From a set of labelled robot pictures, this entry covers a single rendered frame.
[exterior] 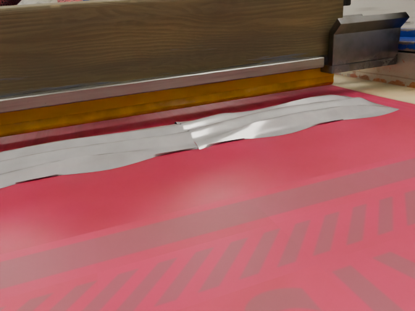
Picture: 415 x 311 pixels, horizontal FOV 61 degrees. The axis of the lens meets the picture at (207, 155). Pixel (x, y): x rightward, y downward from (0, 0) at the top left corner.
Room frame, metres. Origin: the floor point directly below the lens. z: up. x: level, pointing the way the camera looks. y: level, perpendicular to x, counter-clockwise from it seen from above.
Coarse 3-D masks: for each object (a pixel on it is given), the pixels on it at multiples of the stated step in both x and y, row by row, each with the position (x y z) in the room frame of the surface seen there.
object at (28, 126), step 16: (304, 80) 0.38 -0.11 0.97; (320, 80) 0.38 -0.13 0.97; (192, 96) 0.34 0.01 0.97; (208, 96) 0.34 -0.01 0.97; (224, 96) 0.35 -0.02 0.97; (240, 96) 0.35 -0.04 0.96; (96, 112) 0.31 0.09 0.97; (112, 112) 0.31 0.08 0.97; (128, 112) 0.32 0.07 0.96; (144, 112) 0.32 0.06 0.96; (0, 128) 0.29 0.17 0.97; (16, 128) 0.29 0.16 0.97; (32, 128) 0.29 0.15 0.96; (48, 128) 0.30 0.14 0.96
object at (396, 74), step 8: (400, 56) 0.38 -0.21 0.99; (408, 56) 0.37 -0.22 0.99; (400, 64) 0.38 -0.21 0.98; (408, 64) 0.37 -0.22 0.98; (344, 72) 0.46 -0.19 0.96; (352, 72) 0.45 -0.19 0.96; (360, 72) 0.44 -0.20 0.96; (368, 72) 0.42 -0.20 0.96; (376, 72) 0.41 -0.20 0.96; (384, 72) 0.40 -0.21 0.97; (392, 72) 0.39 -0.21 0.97; (400, 72) 0.38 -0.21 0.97; (408, 72) 0.37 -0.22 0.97; (376, 80) 0.41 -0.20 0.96; (384, 80) 0.40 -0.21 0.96; (392, 80) 0.39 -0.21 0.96; (400, 80) 0.38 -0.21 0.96; (408, 80) 0.37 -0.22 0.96
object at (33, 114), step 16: (240, 80) 0.35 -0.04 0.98; (256, 80) 0.36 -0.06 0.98; (272, 80) 0.36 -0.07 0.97; (288, 80) 0.37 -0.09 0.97; (128, 96) 0.32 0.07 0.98; (144, 96) 0.32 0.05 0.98; (160, 96) 0.33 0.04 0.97; (176, 96) 0.33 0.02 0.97; (16, 112) 0.29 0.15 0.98; (32, 112) 0.29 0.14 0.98; (48, 112) 0.30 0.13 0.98; (64, 112) 0.30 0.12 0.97; (80, 112) 0.31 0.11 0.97
